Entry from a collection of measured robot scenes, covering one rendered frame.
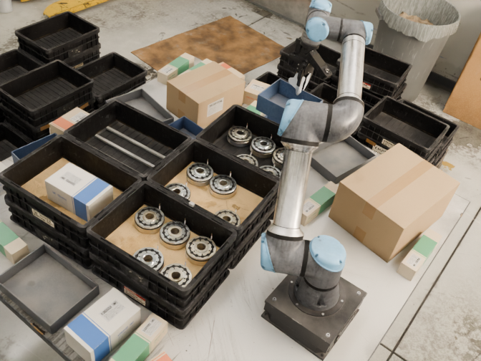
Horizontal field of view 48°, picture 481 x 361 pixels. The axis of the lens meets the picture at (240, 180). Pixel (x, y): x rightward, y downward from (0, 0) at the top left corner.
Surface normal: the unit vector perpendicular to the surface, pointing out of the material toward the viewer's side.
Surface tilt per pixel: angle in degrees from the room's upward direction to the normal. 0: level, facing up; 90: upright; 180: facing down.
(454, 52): 90
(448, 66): 90
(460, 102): 73
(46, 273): 0
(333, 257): 5
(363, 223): 90
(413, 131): 0
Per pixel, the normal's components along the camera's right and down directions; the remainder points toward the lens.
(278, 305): 0.07, -0.72
